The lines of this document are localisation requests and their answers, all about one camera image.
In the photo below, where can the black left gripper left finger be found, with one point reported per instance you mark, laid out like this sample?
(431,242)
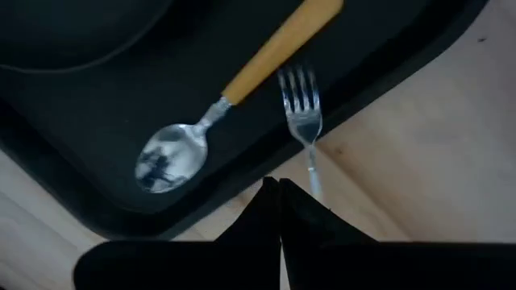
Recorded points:
(181,266)

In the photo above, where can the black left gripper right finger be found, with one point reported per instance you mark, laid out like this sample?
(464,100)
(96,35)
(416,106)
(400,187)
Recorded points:
(383,266)

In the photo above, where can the black rectangular tray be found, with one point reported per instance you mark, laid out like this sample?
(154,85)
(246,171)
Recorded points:
(101,121)

